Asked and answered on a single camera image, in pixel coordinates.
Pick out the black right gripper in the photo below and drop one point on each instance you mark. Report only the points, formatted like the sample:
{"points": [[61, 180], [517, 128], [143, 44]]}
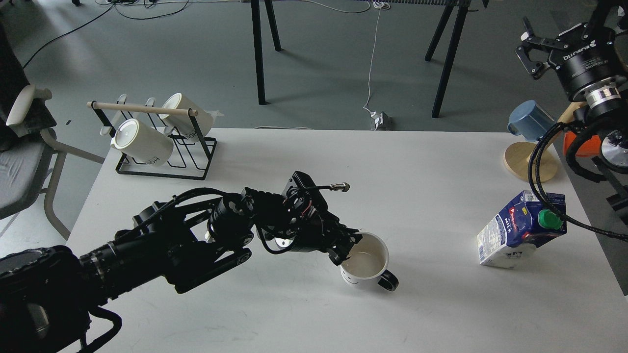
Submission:
{"points": [[586, 63]]}

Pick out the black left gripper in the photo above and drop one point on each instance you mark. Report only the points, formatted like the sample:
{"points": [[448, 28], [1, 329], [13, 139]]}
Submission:
{"points": [[299, 220]]}

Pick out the white smiley mug black handle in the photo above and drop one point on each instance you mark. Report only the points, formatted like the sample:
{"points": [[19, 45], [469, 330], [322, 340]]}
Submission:
{"points": [[367, 264]]}

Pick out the blue white milk carton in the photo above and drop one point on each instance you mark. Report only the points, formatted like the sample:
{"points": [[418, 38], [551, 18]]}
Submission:
{"points": [[514, 234]]}

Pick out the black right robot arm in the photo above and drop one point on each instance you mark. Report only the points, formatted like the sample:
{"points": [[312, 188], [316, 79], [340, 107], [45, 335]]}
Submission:
{"points": [[605, 115]]}

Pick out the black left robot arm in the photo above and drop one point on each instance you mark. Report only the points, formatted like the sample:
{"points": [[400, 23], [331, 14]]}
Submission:
{"points": [[51, 298]]}

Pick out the blue mug on tree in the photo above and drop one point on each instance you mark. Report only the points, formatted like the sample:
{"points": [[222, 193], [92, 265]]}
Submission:
{"points": [[530, 120]]}

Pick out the black table legs right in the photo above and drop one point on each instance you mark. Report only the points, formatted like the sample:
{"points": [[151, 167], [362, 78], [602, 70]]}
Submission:
{"points": [[462, 10]]}

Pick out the black table legs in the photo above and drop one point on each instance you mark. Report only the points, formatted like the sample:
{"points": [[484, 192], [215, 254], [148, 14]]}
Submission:
{"points": [[257, 43], [462, 10]]}

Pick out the orange mug on tree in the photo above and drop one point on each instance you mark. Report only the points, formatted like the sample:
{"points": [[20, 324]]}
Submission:
{"points": [[589, 149]]}

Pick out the grey power plug box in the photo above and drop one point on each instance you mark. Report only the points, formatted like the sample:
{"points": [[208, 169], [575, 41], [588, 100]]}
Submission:
{"points": [[381, 121]]}

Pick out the wooden mug tree stand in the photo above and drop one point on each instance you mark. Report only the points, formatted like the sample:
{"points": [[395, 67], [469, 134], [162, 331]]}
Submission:
{"points": [[518, 156]]}

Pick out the white mug rear on rack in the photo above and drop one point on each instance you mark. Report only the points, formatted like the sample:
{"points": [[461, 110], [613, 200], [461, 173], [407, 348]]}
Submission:
{"points": [[205, 121]]}

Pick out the white mug on rack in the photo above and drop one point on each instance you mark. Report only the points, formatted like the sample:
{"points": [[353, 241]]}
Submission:
{"points": [[143, 143], [205, 121]]}

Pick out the white mug front on rack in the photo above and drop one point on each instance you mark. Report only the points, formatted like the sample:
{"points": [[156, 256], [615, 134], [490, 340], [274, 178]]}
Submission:
{"points": [[143, 143]]}

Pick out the black table legs left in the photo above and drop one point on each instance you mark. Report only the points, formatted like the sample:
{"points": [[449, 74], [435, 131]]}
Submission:
{"points": [[257, 43]]}

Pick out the black wire mug rack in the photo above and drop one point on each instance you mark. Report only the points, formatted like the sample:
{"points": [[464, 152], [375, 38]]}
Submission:
{"points": [[189, 160]]}

